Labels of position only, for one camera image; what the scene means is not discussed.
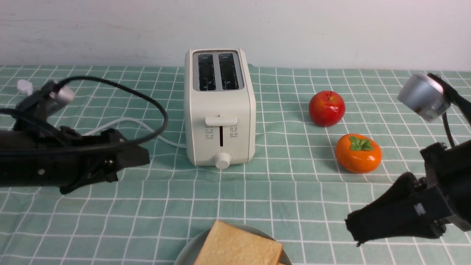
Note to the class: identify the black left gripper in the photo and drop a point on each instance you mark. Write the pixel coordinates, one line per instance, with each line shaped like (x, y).
(88, 169)

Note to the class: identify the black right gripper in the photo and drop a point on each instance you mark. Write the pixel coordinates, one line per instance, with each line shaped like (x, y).
(407, 210)

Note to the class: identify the toasted bread slice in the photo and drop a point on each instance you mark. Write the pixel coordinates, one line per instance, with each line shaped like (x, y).
(229, 245)

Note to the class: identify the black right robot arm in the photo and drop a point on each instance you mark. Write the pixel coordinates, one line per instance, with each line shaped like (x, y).
(420, 207)

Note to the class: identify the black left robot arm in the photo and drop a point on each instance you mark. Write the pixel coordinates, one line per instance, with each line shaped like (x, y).
(43, 171)

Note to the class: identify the orange persimmon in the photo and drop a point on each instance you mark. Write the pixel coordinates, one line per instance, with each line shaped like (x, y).
(358, 153)

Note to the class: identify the white two-slot toaster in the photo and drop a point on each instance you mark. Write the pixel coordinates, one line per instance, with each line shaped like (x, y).
(219, 108)

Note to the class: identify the green checkered tablecloth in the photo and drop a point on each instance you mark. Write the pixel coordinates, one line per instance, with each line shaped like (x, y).
(294, 189)

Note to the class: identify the light green plate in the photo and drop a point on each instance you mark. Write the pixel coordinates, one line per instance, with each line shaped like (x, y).
(191, 250)

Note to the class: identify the red apple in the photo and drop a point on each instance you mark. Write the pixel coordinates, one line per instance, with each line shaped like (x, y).
(326, 108)

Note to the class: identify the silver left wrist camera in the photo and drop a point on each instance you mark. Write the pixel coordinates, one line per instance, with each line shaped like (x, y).
(44, 102)

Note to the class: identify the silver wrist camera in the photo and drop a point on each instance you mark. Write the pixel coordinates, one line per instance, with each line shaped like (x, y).
(425, 96)
(44, 102)

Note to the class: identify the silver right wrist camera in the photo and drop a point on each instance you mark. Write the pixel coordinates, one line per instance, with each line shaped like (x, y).
(425, 96)

